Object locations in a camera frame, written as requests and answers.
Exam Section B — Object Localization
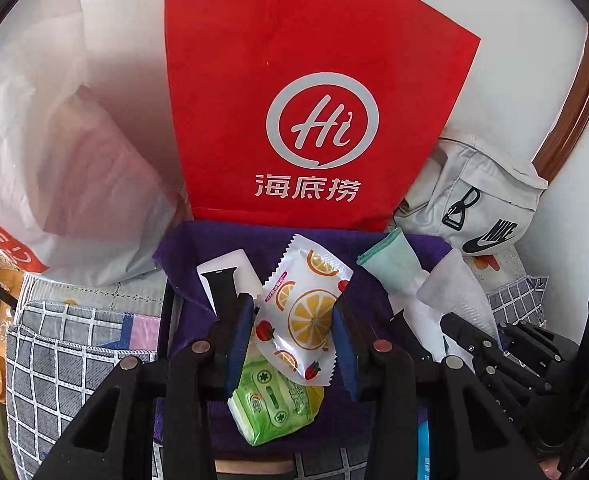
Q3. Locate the white tissue packet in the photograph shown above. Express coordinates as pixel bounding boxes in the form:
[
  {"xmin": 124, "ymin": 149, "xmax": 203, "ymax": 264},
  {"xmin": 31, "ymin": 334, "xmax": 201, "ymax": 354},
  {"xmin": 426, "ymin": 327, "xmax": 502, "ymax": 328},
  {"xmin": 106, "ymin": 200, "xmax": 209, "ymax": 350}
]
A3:
[{"xmin": 417, "ymin": 249, "xmax": 500, "ymax": 346}]

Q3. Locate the white plastic shopping bag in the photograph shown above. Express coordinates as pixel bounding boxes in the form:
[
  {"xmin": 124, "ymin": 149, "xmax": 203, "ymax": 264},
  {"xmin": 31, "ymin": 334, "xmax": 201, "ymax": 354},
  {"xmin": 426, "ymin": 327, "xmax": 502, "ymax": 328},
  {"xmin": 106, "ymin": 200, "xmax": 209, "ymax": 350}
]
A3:
[{"xmin": 0, "ymin": 0, "xmax": 195, "ymax": 288}]

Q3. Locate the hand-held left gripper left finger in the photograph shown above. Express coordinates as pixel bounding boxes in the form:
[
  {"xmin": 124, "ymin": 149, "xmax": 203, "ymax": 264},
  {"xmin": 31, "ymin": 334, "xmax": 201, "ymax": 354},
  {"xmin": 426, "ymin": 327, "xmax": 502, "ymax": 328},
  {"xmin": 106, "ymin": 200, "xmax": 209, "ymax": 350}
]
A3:
[{"xmin": 34, "ymin": 292, "xmax": 255, "ymax": 480}]

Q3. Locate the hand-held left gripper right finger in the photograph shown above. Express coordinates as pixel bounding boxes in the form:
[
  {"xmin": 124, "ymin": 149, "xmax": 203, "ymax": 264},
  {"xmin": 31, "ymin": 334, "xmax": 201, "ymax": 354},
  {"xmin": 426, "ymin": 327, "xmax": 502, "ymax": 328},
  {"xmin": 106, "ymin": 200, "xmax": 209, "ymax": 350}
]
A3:
[{"xmin": 331, "ymin": 302, "xmax": 540, "ymax": 480}]

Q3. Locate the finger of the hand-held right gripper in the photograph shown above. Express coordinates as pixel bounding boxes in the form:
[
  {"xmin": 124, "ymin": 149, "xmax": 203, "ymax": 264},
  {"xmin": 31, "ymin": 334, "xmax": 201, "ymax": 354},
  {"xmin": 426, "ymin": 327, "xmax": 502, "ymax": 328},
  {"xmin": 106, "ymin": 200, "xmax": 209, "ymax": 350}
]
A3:
[
  {"xmin": 471, "ymin": 351, "xmax": 550, "ymax": 441},
  {"xmin": 439, "ymin": 311, "xmax": 505, "ymax": 361}
]

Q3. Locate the purple towel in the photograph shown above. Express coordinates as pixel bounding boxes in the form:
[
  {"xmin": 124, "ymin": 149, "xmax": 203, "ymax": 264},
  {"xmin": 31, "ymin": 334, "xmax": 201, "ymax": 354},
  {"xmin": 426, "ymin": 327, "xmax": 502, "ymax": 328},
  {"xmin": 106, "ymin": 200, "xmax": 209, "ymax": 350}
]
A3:
[{"xmin": 152, "ymin": 220, "xmax": 452, "ymax": 466}]

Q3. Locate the blue tissue pack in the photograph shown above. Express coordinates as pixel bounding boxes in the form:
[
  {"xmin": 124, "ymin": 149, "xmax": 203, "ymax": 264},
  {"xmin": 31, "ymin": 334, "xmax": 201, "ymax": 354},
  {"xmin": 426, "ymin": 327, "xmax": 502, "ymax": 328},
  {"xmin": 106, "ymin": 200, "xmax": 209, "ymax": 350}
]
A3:
[{"xmin": 414, "ymin": 417, "xmax": 432, "ymax": 480}]

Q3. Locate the red paper shopping bag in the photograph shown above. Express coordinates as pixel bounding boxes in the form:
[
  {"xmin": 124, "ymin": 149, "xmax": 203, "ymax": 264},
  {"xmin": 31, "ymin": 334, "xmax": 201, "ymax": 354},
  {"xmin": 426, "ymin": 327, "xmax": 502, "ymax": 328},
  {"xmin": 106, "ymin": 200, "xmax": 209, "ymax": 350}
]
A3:
[{"xmin": 164, "ymin": 0, "xmax": 481, "ymax": 233}]

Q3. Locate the brown wooden door frame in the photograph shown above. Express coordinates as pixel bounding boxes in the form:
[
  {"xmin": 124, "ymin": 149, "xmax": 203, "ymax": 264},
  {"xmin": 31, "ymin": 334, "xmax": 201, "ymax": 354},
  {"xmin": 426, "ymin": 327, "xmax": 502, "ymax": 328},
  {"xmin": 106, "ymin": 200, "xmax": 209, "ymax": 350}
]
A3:
[{"xmin": 531, "ymin": 25, "xmax": 589, "ymax": 183}]

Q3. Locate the grey waist bag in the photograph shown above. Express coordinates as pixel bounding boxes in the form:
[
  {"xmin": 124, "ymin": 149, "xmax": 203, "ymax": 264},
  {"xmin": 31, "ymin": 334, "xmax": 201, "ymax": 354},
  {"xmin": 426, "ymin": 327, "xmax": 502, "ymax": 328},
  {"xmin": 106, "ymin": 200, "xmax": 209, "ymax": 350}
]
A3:
[{"xmin": 393, "ymin": 137, "xmax": 549, "ymax": 256}]

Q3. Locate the green wet wipe pack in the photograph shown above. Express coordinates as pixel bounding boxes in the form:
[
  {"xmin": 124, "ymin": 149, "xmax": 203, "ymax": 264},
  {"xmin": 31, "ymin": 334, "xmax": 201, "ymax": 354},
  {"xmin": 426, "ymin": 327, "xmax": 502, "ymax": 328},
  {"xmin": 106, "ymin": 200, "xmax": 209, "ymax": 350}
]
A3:
[{"xmin": 228, "ymin": 347, "xmax": 325, "ymax": 447}]

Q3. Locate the white rectangular block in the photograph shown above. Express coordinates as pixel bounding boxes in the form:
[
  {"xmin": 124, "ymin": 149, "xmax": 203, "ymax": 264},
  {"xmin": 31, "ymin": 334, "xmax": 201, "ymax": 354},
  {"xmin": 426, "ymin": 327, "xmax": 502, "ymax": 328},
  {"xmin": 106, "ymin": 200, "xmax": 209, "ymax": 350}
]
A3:
[{"xmin": 196, "ymin": 248, "xmax": 265, "ymax": 318}]

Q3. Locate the black watch strap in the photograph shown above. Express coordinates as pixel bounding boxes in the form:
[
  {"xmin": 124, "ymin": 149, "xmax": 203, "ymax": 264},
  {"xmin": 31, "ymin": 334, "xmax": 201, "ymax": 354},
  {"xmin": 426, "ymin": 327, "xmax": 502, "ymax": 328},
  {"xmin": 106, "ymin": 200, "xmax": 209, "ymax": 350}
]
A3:
[{"xmin": 212, "ymin": 269, "xmax": 240, "ymax": 318}]

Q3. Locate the grey checked blanket with stars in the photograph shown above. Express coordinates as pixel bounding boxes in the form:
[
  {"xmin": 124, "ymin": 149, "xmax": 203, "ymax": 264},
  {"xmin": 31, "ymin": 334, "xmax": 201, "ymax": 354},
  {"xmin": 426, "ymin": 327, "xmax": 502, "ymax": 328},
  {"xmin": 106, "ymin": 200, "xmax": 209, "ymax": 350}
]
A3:
[{"xmin": 4, "ymin": 272, "xmax": 550, "ymax": 480}]

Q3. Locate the fruit print wipe packet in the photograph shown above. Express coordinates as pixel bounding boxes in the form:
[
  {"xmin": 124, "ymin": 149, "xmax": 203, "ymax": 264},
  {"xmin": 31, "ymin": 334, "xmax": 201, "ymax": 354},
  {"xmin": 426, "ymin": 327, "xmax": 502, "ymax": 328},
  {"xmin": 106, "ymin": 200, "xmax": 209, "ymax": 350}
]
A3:
[{"xmin": 251, "ymin": 234, "xmax": 354, "ymax": 387}]

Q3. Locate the dark tin box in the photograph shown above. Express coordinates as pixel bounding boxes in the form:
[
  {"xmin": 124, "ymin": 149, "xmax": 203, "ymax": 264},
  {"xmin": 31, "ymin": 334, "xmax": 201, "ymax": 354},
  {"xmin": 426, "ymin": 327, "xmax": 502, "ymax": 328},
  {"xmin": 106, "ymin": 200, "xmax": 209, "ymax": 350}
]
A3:
[{"xmin": 214, "ymin": 460, "xmax": 295, "ymax": 480}]

